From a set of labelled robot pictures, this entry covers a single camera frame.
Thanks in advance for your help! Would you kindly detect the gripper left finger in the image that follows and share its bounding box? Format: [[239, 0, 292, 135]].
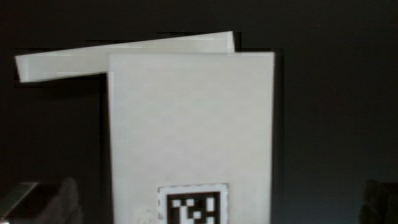
[[0, 178, 84, 224]]

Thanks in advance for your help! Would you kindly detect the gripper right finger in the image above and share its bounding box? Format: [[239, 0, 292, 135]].
[[360, 180, 398, 224]]

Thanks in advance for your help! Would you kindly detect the small white cube part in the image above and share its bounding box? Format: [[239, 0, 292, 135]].
[[109, 53, 276, 224]]

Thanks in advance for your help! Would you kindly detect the white U-shaped fence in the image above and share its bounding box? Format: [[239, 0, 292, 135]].
[[13, 30, 239, 84]]

